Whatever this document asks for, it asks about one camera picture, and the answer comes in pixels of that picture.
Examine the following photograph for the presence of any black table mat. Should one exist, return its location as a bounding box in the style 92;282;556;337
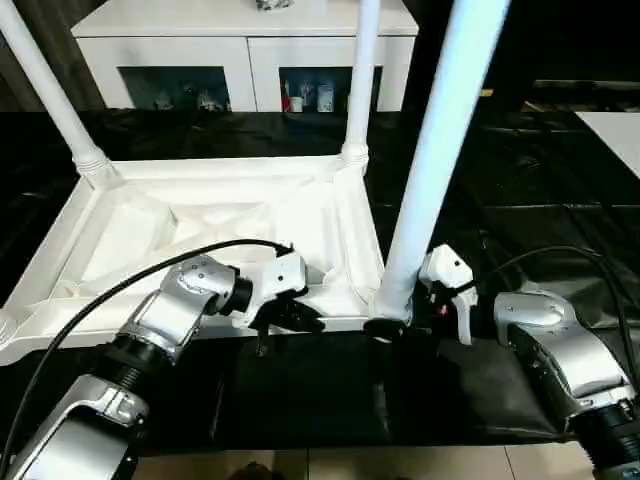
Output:
0;108;640;457

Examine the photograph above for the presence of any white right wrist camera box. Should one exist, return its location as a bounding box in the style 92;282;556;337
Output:
417;243;477;347

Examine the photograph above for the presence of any grey curtain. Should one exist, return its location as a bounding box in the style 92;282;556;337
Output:
0;0;107;112

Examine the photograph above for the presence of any white flat board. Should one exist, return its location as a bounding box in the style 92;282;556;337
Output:
574;110;640;180

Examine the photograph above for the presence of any white cabinet with glass doors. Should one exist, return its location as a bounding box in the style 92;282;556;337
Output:
70;0;419;114

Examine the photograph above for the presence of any white plastic table top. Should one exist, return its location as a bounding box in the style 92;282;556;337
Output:
0;152;417;367

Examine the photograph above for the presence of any black cabinet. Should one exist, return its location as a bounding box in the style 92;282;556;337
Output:
414;0;640;112

